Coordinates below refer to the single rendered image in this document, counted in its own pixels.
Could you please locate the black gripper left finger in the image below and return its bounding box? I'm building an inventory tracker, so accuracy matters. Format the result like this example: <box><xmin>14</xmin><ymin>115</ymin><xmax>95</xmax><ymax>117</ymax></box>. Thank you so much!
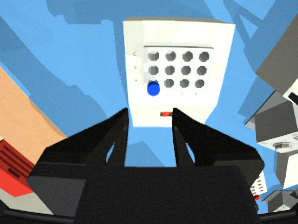
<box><xmin>36</xmin><ymin>107</ymin><xmax>129</xmax><ymax>166</ymax></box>

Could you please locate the white block with rows of round holes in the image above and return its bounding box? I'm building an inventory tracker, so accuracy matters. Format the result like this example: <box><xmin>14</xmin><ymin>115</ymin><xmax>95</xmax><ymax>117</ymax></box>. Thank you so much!
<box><xmin>123</xmin><ymin>17</ymin><xmax>235</xmax><ymax>127</ymax></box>

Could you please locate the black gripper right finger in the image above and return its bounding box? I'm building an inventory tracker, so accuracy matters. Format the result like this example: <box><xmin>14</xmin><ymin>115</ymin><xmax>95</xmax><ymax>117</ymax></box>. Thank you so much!
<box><xmin>172</xmin><ymin>107</ymin><xmax>265</xmax><ymax>188</ymax></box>

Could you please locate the blue bench mat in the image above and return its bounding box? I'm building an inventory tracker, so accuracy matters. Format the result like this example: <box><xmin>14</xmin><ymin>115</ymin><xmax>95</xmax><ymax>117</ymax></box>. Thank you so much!
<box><xmin>0</xmin><ymin>0</ymin><xmax>298</xmax><ymax>214</ymax></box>

